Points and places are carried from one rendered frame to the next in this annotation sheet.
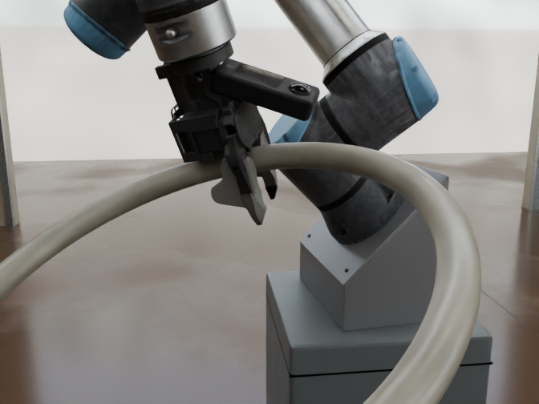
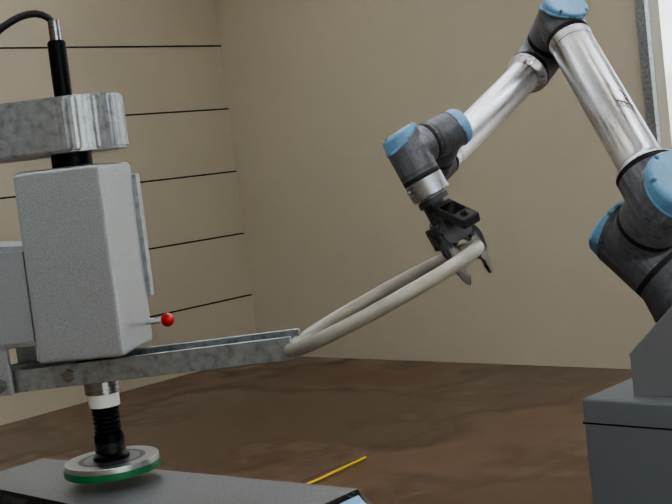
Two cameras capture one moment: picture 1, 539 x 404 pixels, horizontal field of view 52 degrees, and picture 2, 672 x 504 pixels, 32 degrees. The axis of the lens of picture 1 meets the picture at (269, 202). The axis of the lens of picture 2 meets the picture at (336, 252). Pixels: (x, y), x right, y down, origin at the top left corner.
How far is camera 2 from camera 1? 2.20 m
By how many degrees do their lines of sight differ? 50
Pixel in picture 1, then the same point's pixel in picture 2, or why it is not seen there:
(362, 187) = (656, 275)
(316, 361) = (600, 412)
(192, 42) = (416, 196)
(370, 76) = (631, 187)
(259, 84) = (447, 212)
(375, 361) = (645, 419)
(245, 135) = (451, 237)
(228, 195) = not seen: hidden behind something
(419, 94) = (658, 200)
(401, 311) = not seen: outside the picture
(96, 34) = not seen: hidden behind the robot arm
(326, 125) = (615, 225)
